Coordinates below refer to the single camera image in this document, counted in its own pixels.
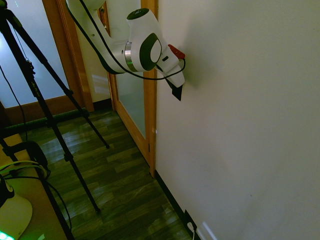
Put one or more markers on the wood framed frosted glass panel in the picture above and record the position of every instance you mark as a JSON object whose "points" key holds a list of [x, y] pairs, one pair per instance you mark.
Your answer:
{"points": [[75, 75]]}

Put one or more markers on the black camera tripod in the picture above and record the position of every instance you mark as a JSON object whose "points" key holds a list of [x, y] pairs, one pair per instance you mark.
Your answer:
{"points": [[37, 92]]}

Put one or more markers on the dark wall outlet plate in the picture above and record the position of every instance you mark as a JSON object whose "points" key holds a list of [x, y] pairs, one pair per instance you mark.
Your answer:
{"points": [[191, 218]]}

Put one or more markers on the red wrist camera mount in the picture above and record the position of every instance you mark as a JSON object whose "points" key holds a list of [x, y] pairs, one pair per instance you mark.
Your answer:
{"points": [[177, 52]]}

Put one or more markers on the black C-clamp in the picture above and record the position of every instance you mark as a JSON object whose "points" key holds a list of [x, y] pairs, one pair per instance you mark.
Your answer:
{"points": [[35, 150]]}

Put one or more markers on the dark light switch plate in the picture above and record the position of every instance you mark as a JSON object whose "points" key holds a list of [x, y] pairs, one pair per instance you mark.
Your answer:
{"points": [[178, 93]]}

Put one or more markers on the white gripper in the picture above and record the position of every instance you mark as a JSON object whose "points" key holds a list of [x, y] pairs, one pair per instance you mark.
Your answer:
{"points": [[176, 76]]}

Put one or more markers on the wooden door frame post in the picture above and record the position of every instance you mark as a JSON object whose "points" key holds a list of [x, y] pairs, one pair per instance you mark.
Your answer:
{"points": [[153, 112]]}

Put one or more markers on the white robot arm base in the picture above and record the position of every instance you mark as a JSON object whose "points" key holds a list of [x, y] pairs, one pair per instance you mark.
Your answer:
{"points": [[15, 212]]}

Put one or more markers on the black baseboard strip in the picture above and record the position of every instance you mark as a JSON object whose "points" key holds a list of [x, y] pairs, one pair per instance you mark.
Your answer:
{"points": [[172, 200]]}

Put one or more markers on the wooden door with frosted glass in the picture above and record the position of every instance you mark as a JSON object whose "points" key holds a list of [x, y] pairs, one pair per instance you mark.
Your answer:
{"points": [[130, 112]]}

